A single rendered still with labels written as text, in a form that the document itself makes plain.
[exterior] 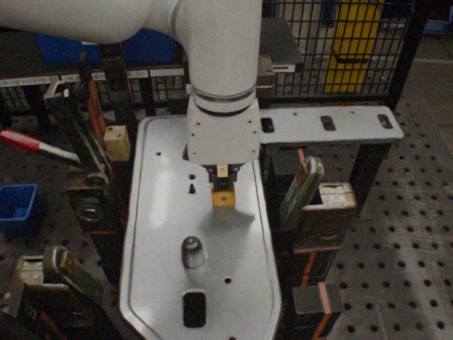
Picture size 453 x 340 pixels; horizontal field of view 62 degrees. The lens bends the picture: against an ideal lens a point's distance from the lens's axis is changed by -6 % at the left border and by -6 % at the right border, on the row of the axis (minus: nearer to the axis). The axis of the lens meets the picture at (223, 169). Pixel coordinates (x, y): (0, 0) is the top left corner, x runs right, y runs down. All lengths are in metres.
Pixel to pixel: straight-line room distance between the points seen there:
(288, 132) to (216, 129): 0.26
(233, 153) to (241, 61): 0.15
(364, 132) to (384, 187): 0.36
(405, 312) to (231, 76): 0.67
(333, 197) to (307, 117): 0.24
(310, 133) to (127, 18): 0.50
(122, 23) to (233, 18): 0.13
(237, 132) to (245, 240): 0.17
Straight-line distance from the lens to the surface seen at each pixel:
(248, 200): 0.64
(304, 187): 0.56
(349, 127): 0.80
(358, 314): 0.91
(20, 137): 0.61
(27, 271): 0.55
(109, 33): 0.35
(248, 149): 0.55
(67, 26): 0.33
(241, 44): 0.44
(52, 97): 0.53
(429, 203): 1.15
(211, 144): 0.54
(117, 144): 0.67
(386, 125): 0.85
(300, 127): 0.78
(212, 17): 0.42
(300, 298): 0.57
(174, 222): 0.62
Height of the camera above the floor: 1.50
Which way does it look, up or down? 47 degrees down
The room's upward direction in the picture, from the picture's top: straight up
